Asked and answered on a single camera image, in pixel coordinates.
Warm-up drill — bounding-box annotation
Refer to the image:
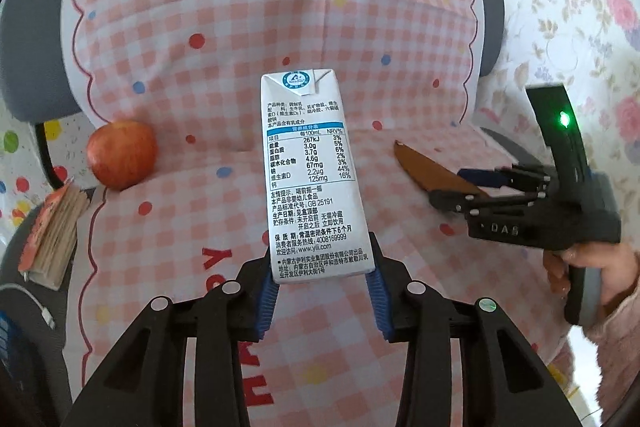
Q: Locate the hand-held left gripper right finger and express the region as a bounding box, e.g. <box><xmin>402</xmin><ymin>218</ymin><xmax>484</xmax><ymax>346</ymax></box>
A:
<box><xmin>365</xmin><ymin>232</ymin><xmax>583</xmax><ymax>427</ymax></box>

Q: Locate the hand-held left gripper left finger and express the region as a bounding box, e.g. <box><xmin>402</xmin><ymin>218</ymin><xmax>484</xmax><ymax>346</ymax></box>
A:
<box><xmin>72</xmin><ymin>257</ymin><xmax>281</xmax><ymax>427</ymax></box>

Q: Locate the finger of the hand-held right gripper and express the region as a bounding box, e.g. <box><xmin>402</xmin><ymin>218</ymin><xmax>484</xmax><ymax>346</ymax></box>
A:
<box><xmin>429</xmin><ymin>189</ymin><xmax>551</xmax><ymax>222</ymax></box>
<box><xmin>457</xmin><ymin>164</ymin><xmax>553</xmax><ymax>192</ymax></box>

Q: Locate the brown scrap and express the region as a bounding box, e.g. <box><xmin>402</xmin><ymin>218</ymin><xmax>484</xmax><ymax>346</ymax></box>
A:
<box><xmin>393</xmin><ymin>140</ymin><xmax>488</xmax><ymax>198</ymax></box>

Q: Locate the white milk carton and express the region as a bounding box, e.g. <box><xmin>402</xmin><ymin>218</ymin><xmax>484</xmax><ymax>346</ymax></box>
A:
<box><xmin>260</xmin><ymin>68</ymin><xmax>377</xmax><ymax>284</ymax></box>

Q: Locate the person's right forearm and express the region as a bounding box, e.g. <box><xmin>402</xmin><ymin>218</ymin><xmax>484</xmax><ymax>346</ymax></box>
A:
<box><xmin>585</xmin><ymin>267</ymin><xmax>640</xmax><ymax>423</ymax></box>

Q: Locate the person's right hand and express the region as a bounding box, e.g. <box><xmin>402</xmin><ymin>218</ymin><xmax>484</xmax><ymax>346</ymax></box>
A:
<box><xmin>542</xmin><ymin>241</ymin><xmax>640</xmax><ymax>309</ymax></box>

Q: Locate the pink checkered seat cover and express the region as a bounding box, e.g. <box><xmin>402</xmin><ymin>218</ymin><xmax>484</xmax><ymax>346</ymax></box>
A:
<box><xmin>65</xmin><ymin>127</ymin><xmax>591</xmax><ymax>427</ymax></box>

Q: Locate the floral cloth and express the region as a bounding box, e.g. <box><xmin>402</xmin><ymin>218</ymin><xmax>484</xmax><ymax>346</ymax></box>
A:
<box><xmin>460</xmin><ymin>0</ymin><xmax>640</xmax><ymax>248</ymax></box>

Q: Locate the red apple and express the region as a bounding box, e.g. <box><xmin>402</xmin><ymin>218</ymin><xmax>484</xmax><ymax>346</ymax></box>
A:
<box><xmin>86</xmin><ymin>119</ymin><xmax>160</xmax><ymax>192</ymax></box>

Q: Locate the orange cover book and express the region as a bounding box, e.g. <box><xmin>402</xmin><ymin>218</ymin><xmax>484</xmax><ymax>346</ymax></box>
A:
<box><xmin>17</xmin><ymin>179</ymin><xmax>96</xmax><ymax>292</ymax></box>

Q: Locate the polka-dot cloth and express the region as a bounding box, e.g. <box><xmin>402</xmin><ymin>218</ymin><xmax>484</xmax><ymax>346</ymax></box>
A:
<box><xmin>0</xmin><ymin>0</ymin><xmax>96</xmax><ymax>230</ymax></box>

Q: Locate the pink checkered backrest cover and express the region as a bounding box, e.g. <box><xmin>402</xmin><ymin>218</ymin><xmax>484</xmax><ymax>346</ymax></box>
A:
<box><xmin>60</xmin><ymin>0</ymin><xmax>481</xmax><ymax>158</ymax></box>

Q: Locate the grey office chair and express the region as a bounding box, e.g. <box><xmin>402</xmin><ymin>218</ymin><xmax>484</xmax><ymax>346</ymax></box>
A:
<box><xmin>0</xmin><ymin>0</ymin><xmax>556</xmax><ymax>427</ymax></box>

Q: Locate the white charging cable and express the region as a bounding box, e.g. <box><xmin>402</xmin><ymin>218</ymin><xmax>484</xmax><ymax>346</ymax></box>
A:
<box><xmin>0</xmin><ymin>282</ymin><xmax>57</xmax><ymax>329</ymax></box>

